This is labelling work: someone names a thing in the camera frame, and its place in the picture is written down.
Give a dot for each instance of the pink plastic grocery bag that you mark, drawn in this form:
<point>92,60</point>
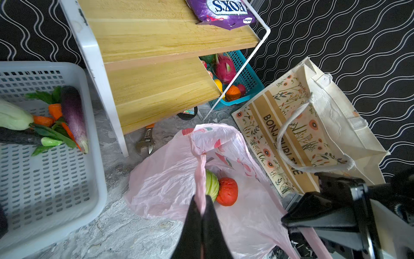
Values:
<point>213,158</point>

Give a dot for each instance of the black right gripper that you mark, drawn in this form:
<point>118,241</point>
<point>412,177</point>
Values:
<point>341,215</point>

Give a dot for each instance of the white plastic vegetable basket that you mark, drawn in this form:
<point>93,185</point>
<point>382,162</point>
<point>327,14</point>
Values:
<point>48,196</point>

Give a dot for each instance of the orange handled wrench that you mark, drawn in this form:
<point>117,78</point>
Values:
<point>147,141</point>

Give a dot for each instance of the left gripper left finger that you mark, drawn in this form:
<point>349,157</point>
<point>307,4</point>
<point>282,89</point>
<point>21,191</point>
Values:
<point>189,245</point>

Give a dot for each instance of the red tomato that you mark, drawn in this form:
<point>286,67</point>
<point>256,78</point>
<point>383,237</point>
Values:
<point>228,192</point>

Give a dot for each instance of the wooden two-tier shelf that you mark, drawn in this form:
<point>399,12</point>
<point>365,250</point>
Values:
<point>144,58</point>

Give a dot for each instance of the black tape roll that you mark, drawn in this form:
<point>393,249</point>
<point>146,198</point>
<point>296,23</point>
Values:
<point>188,114</point>

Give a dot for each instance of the purple eggplant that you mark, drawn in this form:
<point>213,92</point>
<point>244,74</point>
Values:
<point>71,106</point>

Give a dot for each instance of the pink dragon fruit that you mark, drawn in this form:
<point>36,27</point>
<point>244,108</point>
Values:
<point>224,68</point>

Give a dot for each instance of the teal plastic fruit basket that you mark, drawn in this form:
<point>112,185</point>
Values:
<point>247,78</point>

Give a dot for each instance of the orange tangerine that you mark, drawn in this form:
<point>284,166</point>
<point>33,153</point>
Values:
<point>233,93</point>

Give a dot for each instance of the white zucchini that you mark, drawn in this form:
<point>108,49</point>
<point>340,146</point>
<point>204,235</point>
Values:
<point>14,117</point>

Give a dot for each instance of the green cabbage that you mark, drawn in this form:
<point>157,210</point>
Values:
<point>212,185</point>

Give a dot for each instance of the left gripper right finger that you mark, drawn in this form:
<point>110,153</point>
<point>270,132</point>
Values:
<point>213,241</point>

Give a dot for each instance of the purple Fox's candy bag top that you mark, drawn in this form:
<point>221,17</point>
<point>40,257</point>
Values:
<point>226,14</point>

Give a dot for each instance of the cream canvas tote bag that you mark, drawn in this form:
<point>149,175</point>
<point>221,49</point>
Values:
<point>304,120</point>

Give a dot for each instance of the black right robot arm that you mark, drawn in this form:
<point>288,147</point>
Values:
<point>393,207</point>

